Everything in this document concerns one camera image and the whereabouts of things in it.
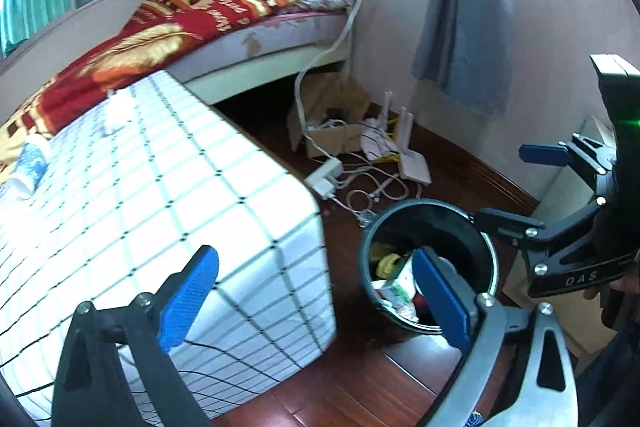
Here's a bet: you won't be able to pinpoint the bed with white frame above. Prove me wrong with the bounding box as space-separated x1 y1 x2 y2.
0 7 357 108

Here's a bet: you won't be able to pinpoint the patterned pillow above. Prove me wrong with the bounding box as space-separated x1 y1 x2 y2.
292 0 351 14

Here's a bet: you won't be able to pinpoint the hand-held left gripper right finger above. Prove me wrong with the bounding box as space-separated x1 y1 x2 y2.
412 246 581 427

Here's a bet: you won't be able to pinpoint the white and green wrapper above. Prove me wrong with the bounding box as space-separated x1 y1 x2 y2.
381 252 427 324

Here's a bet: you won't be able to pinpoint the blue and white cup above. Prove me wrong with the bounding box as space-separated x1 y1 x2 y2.
9 141 52 199

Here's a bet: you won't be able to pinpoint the black round trash bin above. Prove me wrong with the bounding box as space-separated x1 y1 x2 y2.
360 199 502 336

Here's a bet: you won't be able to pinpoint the bed with red blanket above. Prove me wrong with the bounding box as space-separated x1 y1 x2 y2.
0 0 333 185

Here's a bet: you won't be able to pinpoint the grey curtain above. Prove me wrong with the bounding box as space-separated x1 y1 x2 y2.
411 0 517 121

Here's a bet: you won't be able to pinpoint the white power strip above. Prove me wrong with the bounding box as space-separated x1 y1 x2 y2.
304 158 345 201

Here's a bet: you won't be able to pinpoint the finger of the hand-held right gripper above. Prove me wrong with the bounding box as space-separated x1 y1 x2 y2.
472 197 608 275
519 134 617 190

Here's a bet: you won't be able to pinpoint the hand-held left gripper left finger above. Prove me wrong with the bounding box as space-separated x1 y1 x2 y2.
51 245 221 427

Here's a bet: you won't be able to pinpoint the table with white checked cloth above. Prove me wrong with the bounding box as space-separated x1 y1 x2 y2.
0 69 337 425

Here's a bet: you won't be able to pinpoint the open cardboard box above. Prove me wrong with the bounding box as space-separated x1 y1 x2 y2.
286 72 372 158

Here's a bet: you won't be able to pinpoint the tangled white floor cables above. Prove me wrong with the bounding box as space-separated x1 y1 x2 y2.
331 164 424 229

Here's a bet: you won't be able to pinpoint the white router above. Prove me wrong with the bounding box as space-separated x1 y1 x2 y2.
381 91 432 184

